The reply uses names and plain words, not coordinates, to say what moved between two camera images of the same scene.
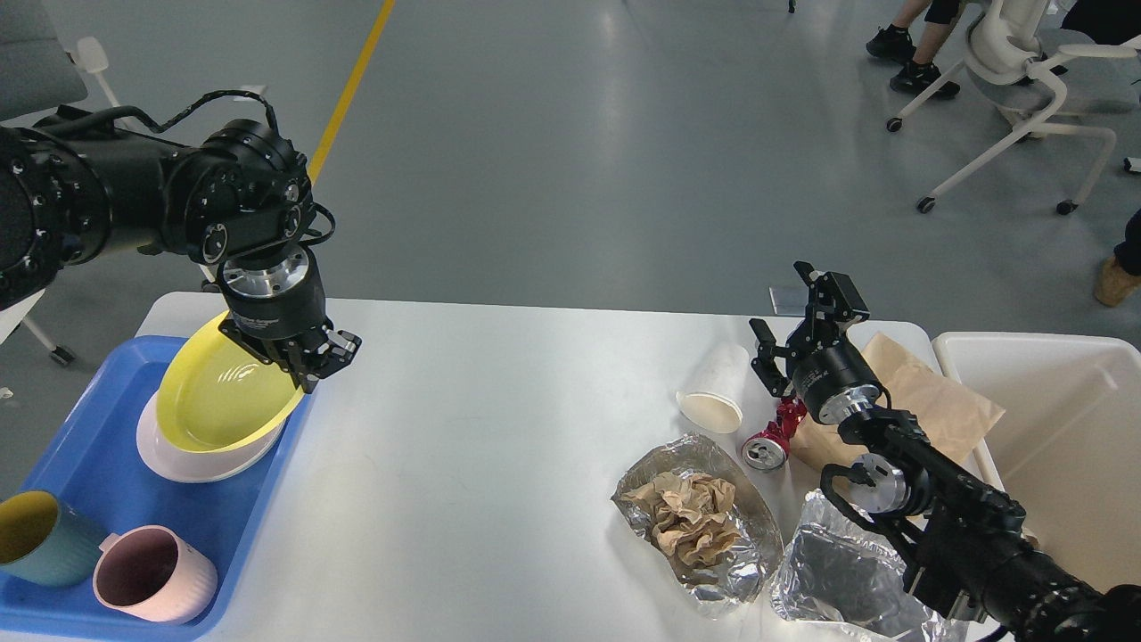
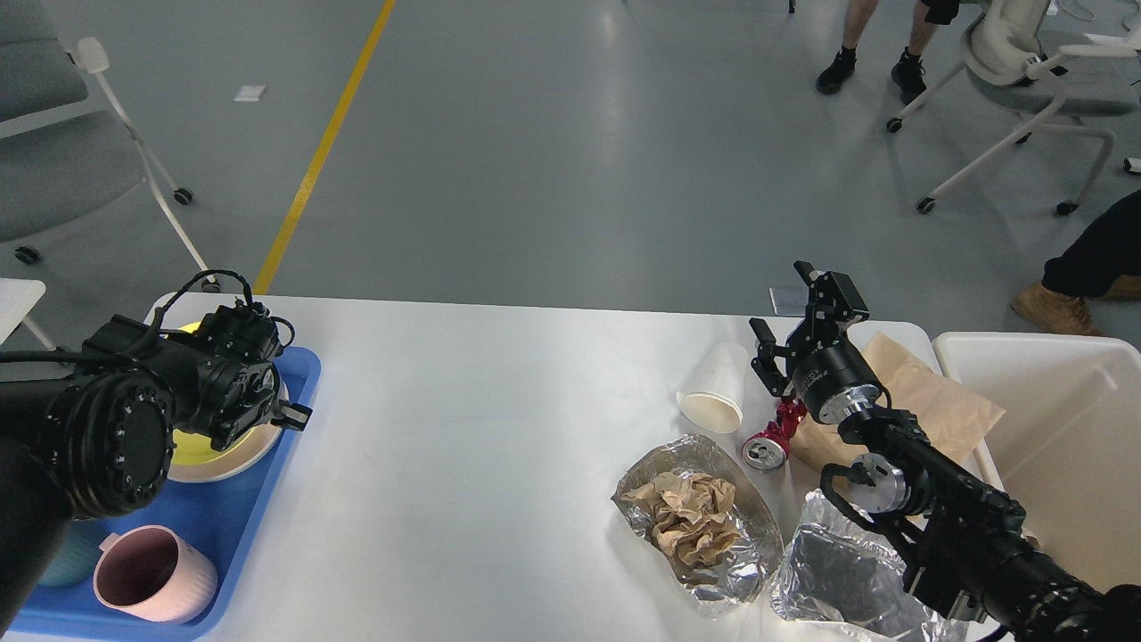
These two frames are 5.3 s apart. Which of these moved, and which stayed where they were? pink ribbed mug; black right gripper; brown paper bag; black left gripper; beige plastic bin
Moved: black left gripper
Stayed: black right gripper; brown paper bag; beige plastic bin; pink ribbed mug
